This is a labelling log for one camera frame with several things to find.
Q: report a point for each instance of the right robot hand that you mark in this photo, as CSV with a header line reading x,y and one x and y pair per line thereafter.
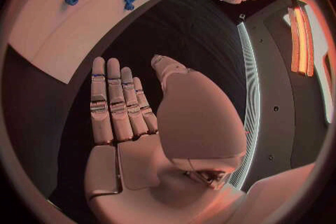
x,y
189,123

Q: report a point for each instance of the white task board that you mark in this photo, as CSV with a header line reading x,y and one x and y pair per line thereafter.
x,y
78,28

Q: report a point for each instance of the blue plug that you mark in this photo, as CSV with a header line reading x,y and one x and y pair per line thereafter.
x,y
128,6

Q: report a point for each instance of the glowing light bar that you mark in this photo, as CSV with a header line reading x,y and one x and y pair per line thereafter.
x,y
301,43

